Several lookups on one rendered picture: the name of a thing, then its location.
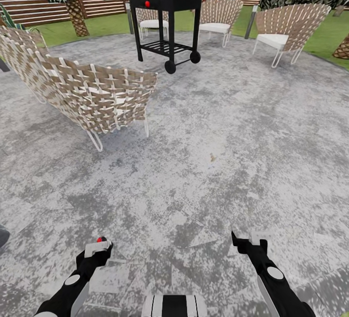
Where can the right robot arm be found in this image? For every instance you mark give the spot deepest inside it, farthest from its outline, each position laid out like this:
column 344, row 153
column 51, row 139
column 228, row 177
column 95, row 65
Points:
column 280, row 299

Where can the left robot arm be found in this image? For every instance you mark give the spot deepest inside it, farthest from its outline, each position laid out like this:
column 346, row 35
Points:
column 70, row 298

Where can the garden chair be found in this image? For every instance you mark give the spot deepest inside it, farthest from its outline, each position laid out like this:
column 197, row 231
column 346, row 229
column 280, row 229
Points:
column 149, row 19
column 93, row 97
column 288, row 28
column 219, row 16

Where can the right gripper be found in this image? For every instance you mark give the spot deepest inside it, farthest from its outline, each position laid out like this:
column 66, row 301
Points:
column 246, row 247

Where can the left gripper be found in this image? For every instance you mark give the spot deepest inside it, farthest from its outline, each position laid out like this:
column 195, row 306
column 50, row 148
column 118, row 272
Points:
column 97, row 260

